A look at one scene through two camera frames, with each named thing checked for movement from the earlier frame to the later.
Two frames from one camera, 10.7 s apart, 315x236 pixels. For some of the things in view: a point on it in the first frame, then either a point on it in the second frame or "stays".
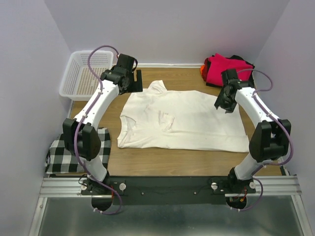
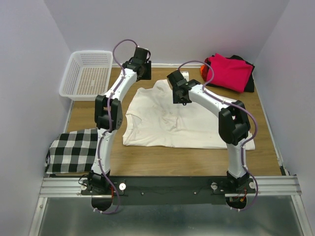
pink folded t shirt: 218,63 stays
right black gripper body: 226,103 → 176,100
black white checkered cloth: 59,161 stays
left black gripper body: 133,86 → 146,74
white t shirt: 155,118 stays
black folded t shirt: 250,83 stays
